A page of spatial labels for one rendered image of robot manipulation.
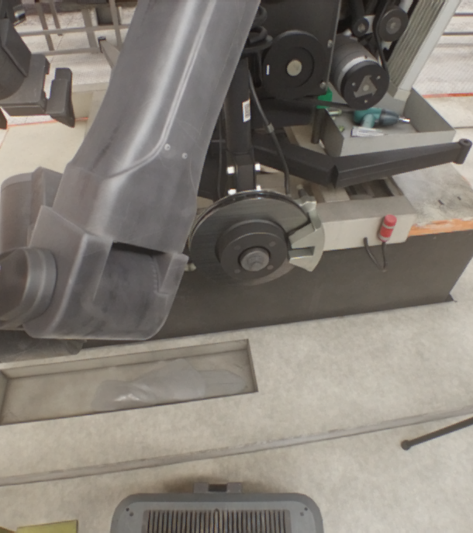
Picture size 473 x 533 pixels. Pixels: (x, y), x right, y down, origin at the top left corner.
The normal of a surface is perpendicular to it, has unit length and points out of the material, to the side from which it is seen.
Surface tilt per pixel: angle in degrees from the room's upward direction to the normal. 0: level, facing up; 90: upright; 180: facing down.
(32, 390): 0
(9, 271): 48
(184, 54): 75
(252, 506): 0
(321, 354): 0
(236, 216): 90
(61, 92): 30
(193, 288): 90
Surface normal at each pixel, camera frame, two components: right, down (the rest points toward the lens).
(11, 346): 0.14, 0.48
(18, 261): -0.64, -0.15
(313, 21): 0.15, 0.74
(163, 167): 0.70, 0.33
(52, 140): 0.00, -0.66
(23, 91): 0.00, -0.20
